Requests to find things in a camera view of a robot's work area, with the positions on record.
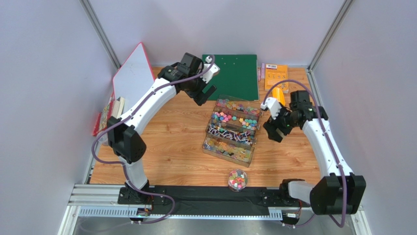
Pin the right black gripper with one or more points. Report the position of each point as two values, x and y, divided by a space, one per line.
276 128

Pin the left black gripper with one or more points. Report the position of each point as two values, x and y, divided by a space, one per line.
203 97

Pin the clear box of star candies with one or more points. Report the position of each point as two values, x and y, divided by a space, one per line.
234 118

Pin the clear box of gummy candies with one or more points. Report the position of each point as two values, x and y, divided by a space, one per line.
237 104

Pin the yellow plastic scoop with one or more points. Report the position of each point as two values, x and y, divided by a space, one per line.
278 94

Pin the clear round jar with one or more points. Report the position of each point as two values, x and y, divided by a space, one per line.
237 180

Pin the clear box of lollipops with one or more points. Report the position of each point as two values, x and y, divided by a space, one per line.
234 133

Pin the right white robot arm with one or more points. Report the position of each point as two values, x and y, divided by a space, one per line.
339 190

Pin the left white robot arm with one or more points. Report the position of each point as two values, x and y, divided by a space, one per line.
191 75

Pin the green cutting mat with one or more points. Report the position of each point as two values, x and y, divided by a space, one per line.
237 77

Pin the pink marker pen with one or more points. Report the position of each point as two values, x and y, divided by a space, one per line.
261 71

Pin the red framed whiteboard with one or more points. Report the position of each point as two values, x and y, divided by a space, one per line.
134 78

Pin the stack of books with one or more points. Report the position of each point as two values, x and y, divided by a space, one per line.
113 109

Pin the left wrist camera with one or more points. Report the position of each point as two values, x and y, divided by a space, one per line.
211 70

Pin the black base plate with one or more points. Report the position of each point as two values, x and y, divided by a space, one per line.
222 201

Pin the aluminium rail frame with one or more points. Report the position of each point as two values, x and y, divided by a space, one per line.
100 200

